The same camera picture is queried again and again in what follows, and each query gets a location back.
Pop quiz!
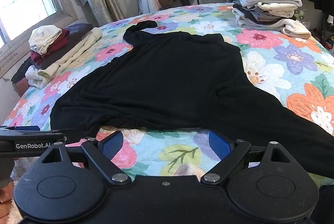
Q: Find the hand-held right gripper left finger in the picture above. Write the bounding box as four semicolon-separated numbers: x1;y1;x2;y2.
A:
39;131;132;186

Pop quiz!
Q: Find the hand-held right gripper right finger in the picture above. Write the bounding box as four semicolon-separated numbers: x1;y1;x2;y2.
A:
200;130;292;186

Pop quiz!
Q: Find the black sweater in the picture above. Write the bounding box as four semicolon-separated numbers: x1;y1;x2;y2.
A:
49;20;334;181

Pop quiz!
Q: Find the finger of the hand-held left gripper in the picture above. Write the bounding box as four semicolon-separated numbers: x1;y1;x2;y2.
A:
0;125;65;136

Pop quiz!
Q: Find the low pile of folded clothes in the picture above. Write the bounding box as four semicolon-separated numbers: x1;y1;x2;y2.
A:
11;23;103;89

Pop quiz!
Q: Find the floral bedspread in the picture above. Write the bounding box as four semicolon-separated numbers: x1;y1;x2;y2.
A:
5;2;334;183

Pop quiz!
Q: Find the tall stack of folded clothes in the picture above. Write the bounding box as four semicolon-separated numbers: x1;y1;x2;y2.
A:
230;0;312;38

